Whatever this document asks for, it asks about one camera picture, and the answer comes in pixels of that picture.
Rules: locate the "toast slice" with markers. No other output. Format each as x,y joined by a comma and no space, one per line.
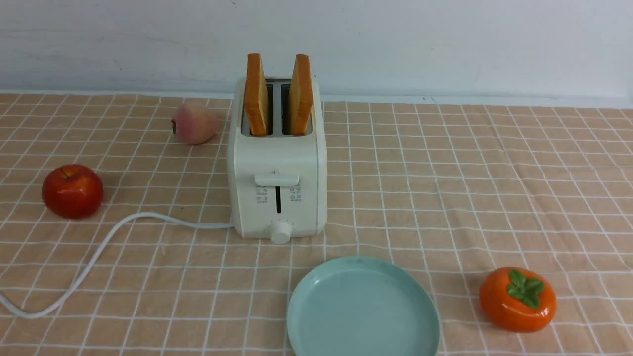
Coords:
301,98
256,98

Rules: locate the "red apple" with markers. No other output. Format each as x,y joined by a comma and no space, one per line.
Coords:
73,191

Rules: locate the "orange checkered tablecloth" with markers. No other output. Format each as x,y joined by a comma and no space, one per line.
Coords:
450,193

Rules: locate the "light blue plate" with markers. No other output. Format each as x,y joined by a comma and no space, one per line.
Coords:
361,306

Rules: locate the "white two-slot toaster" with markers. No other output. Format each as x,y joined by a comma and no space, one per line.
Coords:
277,183

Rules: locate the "orange persimmon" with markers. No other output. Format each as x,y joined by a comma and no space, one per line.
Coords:
517,300

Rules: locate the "pink peach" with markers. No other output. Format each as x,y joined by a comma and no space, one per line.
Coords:
194,123

